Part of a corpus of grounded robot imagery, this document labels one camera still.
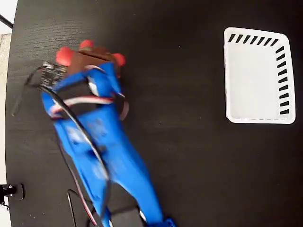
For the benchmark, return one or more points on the bare camera circuit board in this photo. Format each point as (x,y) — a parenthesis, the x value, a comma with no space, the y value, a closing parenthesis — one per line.
(53,73)

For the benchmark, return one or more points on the black metal bar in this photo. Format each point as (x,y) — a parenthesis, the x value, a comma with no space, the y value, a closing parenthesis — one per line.
(6,21)

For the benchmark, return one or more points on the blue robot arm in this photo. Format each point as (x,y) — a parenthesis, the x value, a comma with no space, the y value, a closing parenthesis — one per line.
(118,151)

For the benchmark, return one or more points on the red turtle toy gold shell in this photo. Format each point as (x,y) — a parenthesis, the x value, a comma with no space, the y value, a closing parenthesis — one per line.
(64,56)

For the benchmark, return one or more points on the white plastic basket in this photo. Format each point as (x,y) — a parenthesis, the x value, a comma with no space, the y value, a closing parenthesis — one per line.
(251,82)

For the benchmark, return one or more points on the black table clamp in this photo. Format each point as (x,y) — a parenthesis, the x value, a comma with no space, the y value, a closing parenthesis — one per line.
(16,191)

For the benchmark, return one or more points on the brown gripper with servo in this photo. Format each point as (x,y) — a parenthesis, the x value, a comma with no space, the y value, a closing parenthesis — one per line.
(111,69)

